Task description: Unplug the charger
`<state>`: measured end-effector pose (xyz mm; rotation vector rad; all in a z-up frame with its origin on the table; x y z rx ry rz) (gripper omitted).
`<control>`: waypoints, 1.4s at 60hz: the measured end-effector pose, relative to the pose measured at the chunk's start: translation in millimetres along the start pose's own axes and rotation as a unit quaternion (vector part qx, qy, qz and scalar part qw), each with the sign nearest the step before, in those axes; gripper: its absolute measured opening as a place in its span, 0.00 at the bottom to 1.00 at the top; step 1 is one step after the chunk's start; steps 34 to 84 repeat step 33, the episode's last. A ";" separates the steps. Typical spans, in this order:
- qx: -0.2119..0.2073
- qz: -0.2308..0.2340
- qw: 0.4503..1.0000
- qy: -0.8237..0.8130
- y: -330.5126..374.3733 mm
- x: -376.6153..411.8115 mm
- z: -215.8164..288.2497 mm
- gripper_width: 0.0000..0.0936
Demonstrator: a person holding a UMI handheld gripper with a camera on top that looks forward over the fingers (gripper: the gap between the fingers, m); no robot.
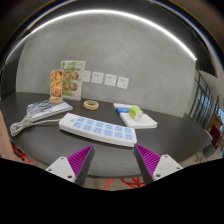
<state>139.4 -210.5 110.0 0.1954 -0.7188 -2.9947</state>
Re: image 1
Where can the green and white charger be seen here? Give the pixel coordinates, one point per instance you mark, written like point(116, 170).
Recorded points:
point(135, 112)

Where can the large acrylic menu sign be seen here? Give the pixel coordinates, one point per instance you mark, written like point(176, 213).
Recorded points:
point(74, 81)

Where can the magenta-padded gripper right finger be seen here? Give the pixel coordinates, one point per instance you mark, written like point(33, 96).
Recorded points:
point(160, 165)

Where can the white wall socket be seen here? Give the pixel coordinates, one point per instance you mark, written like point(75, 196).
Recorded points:
point(87, 76)
point(97, 77)
point(122, 82)
point(110, 80)

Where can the beige tape roll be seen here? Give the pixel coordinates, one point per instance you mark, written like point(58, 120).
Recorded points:
point(86, 105)

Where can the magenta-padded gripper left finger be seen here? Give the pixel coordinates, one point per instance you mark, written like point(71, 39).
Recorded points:
point(63, 166)

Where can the black-framed glass partition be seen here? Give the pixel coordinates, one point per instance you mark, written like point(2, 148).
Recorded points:
point(203, 100)

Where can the white ceiling light strip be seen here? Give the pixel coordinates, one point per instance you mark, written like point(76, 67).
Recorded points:
point(100, 11)

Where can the white book with blue band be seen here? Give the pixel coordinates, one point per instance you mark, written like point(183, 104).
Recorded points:
point(143, 124)

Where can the small sign with wooden base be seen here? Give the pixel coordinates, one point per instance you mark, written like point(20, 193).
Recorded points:
point(56, 85)

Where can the white power strip blue sockets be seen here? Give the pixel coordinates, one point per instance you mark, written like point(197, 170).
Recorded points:
point(66, 125)

